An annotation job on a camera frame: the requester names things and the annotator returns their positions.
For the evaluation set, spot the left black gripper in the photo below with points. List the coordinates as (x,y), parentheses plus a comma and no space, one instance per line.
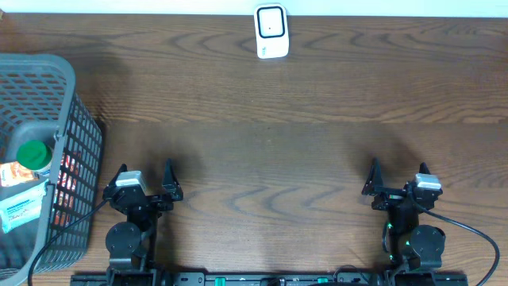
(173,190)

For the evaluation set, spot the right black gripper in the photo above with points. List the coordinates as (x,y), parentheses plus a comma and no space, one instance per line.
(375,180)

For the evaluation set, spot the orange red candy bar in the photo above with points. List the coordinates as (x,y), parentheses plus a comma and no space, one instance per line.
(66,194)

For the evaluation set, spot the green lid jar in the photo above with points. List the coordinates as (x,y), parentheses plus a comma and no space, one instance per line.
(36,156)

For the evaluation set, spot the teal white wipes packet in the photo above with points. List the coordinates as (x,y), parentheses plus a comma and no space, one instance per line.
(21,204)

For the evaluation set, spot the small orange snack packet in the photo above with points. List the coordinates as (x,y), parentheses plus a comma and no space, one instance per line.
(13,173)

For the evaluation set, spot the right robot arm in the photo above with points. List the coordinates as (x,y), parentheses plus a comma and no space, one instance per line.
(414,249)

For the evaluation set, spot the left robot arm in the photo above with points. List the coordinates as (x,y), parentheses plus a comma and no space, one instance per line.
(132,243)

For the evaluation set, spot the white barcode scanner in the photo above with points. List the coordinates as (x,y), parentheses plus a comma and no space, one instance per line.
(272,33)

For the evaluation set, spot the grey plastic mesh basket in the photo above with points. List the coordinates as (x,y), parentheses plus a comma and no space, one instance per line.
(41,221)

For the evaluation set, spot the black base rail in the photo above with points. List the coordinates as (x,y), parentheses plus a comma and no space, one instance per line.
(202,279)

